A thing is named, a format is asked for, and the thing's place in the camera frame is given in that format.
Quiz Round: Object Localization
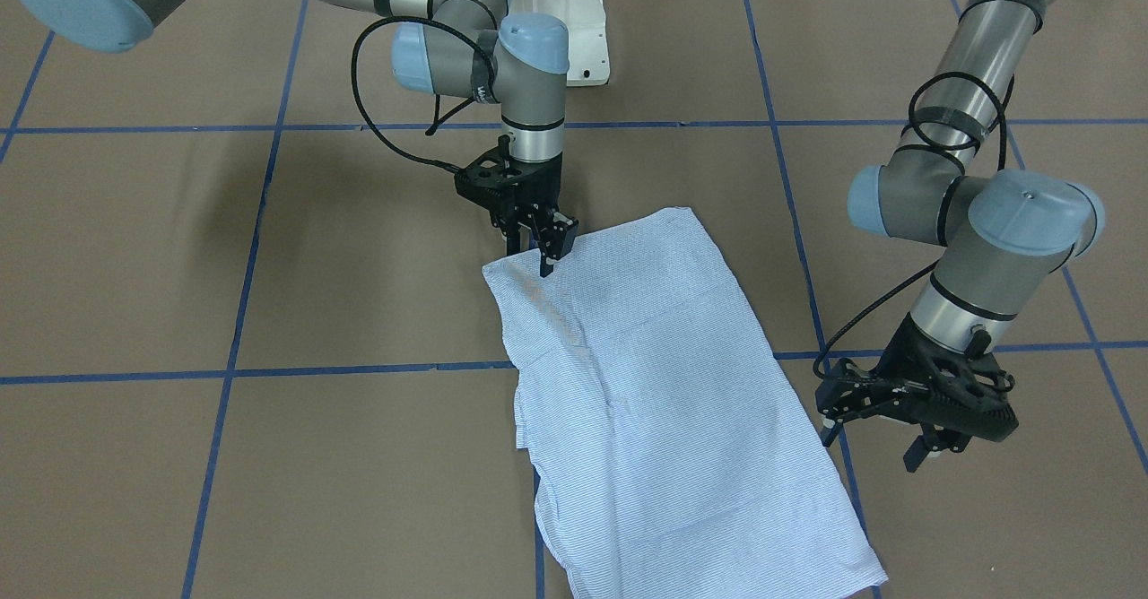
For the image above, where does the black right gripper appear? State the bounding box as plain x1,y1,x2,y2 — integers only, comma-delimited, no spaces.
453,137,577,279

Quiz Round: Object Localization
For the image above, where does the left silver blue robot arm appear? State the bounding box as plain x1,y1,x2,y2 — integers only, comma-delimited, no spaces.
813,0,1106,473

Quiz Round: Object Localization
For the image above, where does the blue striped button shirt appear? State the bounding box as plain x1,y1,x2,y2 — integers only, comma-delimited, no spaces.
483,207,887,598

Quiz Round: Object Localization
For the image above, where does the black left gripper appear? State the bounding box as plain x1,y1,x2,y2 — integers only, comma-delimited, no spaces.
816,317,1021,473

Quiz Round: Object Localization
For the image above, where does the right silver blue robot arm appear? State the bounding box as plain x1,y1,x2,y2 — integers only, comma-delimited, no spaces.
18,0,577,277

